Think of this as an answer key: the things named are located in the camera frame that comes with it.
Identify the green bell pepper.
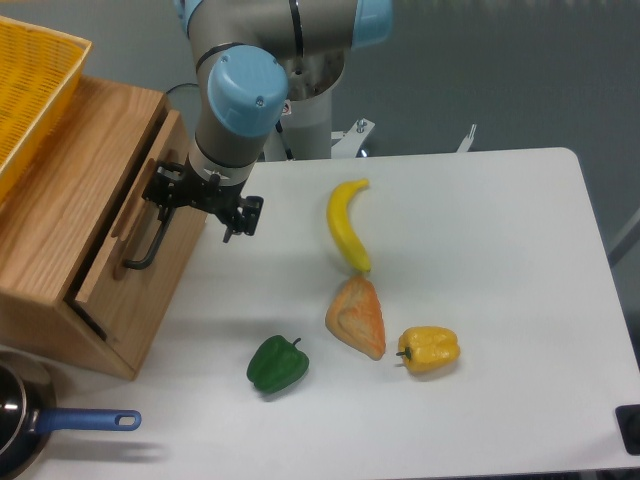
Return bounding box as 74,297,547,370
246,335,310,395

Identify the wooden drawer cabinet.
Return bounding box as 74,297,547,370
1,77,175,380

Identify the orange bread piece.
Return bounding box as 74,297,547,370
325,275,386,361

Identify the wooden top drawer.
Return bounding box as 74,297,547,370
75,110,205,344

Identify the yellow banana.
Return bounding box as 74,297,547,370
326,178,371,273

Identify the black corner device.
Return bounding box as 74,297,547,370
615,404,640,456

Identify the blue-handled frying pan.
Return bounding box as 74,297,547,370
1,361,142,479

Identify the black drawer handle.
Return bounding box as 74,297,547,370
122,208,175,271

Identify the white table bracket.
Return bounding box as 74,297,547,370
331,118,376,159
456,123,477,153

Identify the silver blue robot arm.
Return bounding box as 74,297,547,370
143,1,393,237

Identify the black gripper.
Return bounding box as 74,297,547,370
142,162,264,243

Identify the yellow bell pepper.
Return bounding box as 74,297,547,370
396,326,461,375

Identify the yellow plastic basket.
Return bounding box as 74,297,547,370
1,17,93,199

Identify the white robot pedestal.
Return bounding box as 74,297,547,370
257,47,347,162

